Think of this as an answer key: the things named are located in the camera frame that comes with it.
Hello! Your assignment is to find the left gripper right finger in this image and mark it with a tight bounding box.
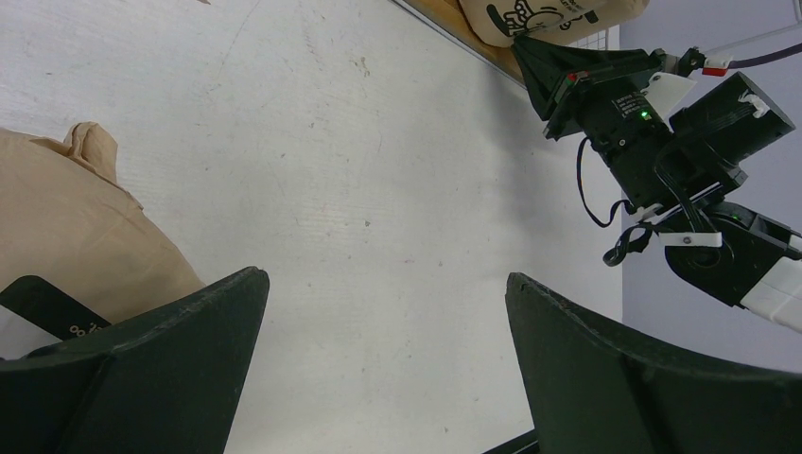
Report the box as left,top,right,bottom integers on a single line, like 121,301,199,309
505,272,801,453

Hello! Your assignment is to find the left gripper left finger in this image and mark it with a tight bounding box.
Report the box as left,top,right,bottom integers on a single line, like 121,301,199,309
1,267,270,453

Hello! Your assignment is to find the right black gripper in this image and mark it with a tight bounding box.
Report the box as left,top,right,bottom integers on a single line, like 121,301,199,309
511,35,674,210

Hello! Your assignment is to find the brown roll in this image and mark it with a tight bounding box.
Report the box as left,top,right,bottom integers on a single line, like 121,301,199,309
1,122,202,360
460,0,649,48

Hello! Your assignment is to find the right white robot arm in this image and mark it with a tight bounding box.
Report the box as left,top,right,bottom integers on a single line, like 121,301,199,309
512,36,801,330

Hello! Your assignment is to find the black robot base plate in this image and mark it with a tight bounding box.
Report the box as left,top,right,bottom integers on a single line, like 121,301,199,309
484,429,540,454

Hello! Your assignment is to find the white wire wooden shelf rack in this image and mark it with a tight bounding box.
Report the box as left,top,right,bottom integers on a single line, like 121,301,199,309
398,0,618,83

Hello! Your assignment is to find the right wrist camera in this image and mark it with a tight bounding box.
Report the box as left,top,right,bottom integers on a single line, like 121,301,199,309
641,47,733,121

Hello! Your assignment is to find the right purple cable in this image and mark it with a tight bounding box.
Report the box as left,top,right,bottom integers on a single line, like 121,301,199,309
726,40,802,71

